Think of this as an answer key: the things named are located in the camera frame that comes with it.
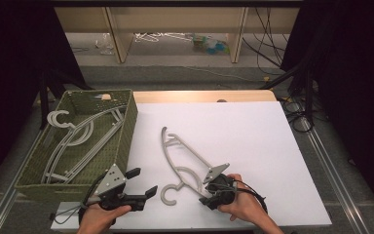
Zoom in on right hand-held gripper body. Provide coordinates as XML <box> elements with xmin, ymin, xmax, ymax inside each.
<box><xmin>202</xmin><ymin>163</ymin><xmax>239</xmax><ymax>206</ymax></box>

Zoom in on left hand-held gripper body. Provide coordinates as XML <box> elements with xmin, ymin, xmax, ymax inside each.
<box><xmin>84</xmin><ymin>164</ymin><xmax>147</xmax><ymax>212</ymax></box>

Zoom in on grey plastic clothes hanger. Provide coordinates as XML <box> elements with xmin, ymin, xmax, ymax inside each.
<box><xmin>40</xmin><ymin>109</ymin><xmax>127</xmax><ymax>185</ymax></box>
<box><xmin>160</xmin><ymin>126</ymin><xmax>232</xmax><ymax>207</ymax></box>

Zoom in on green woven basket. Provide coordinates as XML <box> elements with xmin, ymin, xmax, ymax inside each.
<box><xmin>14</xmin><ymin>89</ymin><xmax>139</xmax><ymax>203</ymax></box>

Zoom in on person's right hand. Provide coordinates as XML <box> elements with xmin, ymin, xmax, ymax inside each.
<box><xmin>217</xmin><ymin>174</ymin><xmax>268</xmax><ymax>222</ymax></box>

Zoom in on person's left hand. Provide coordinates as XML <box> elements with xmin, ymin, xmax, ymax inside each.
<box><xmin>76</xmin><ymin>204</ymin><xmax>132</xmax><ymax>234</ymax></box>

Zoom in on white board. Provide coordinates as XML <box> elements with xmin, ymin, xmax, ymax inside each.
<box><xmin>50</xmin><ymin>100</ymin><xmax>333</xmax><ymax>232</ymax></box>

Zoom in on black stand legs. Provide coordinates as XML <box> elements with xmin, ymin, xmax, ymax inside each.
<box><xmin>38</xmin><ymin>69</ymin><xmax>94</xmax><ymax>131</ymax></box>

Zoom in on clear plastic bag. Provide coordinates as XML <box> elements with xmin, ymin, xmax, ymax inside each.
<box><xmin>94</xmin><ymin>32</ymin><xmax>115</xmax><ymax>56</ymax></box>

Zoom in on white hangers on floor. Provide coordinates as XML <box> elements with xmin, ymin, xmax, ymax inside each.
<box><xmin>133</xmin><ymin>31</ymin><xmax>193</xmax><ymax>44</ymax></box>

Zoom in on colourful toys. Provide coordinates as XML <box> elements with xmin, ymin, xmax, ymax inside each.
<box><xmin>192</xmin><ymin>33</ymin><xmax>231</xmax><ymax>56</ymax></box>

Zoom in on black curtain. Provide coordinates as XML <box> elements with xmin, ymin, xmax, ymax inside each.
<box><xmin>280</xmin><ymin>0</ymin><xmax>374</xmax><ymax>225</ymax></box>
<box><xmin>0</xmin><ymin>0</ymin><xmax>89</xmax><ymax>196</ymax></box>

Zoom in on beige wooden desk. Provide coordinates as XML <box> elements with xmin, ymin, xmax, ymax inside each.
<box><xmin>54</xmin><ymin>6</ymin><xmax>301</xmax><ymax>64</ymax></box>

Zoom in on left hand-held gripper cable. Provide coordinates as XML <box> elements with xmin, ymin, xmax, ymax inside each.
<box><xmin>52</xmin><ymin>174</ymin><xmax>111</xmax><ymax>226</ymax></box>

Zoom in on hand-held gripper cable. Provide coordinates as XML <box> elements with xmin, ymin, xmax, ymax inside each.
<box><xmin>235</xmin><ymin>179</ymin><xmax>269</xmax><ymax>215</ymax></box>
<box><xmin>52</xmin><ymin>174</ymin><xmax>111</xmax><ymax>226</ymax></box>

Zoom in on right hand-held gripper cable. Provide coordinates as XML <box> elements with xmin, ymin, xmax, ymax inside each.
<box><xmin>235</xmin><ymin>179</ymin><xmax>269</xmax><ymax>215</ymax></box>

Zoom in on metal floor rail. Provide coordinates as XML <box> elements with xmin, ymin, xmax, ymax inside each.
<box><xmin>300</xmin><ymin>116</ymin><xmax>373</xmax><ymax>234</ymax></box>
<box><xmin>0</xmin><ymin>130</ymin><xmax>47</xmax><ymax>234</ymax></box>

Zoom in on black floor cables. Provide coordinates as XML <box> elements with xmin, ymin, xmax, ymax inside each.
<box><xmin>242</xmin><ymin>7</ymin><xmax>317</xmax><ymax>135</ymax></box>

